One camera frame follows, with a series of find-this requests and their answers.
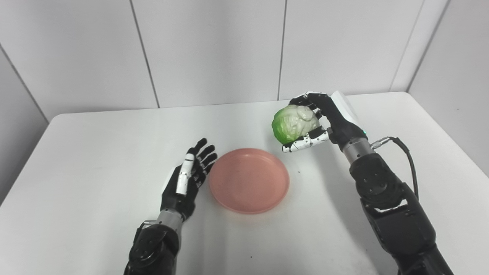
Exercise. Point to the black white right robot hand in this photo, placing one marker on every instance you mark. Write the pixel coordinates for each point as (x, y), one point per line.
(340, 122)

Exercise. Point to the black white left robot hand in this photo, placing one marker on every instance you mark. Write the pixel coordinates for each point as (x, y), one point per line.
(179, 194)

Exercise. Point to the green white cabbage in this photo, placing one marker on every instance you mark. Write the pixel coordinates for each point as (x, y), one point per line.
(292, 124)

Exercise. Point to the pink plate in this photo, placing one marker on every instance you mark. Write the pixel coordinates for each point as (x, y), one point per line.
(248, 181)

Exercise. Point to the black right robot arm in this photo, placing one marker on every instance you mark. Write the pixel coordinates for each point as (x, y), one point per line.
(397, 217)

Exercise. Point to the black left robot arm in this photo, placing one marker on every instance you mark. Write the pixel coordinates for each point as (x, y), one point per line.
(153, 248)

